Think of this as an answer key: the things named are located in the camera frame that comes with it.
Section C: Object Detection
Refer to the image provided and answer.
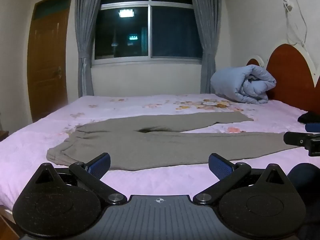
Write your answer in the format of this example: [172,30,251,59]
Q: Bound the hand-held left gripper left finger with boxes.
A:
[27,152,127,205]

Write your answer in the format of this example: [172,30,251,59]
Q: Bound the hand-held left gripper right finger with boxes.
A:
[193,153,292,205]

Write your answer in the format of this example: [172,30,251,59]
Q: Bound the grey pants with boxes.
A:
[46,112,300,171]

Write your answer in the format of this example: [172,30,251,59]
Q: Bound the dark cloth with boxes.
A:
[297,111,320,124]

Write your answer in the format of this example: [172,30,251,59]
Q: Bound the person's dark trouser leg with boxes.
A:
[287,162,320,240]

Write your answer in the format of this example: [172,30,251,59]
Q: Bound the bed with pink floral sheet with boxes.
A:
[0,94,320,240]

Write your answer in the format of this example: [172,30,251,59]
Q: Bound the red-brown wooden headboard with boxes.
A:
[246,39,320,113]

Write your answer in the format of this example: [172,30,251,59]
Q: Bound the rolled light blue quilt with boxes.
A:
[210,64,277,105]

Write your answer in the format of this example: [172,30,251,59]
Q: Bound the brown wooden door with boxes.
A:
[27,0,74,123]

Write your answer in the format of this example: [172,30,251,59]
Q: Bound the white wall cable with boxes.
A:
[284,0,316,78]

